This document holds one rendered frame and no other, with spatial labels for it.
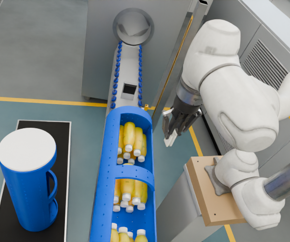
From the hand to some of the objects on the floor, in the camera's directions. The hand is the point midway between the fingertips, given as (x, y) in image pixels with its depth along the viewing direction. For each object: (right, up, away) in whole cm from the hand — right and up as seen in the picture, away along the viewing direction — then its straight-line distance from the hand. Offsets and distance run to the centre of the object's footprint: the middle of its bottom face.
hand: (170, 137), depth 82 cm
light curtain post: (-14, -32, +189) cm, 192 cm away
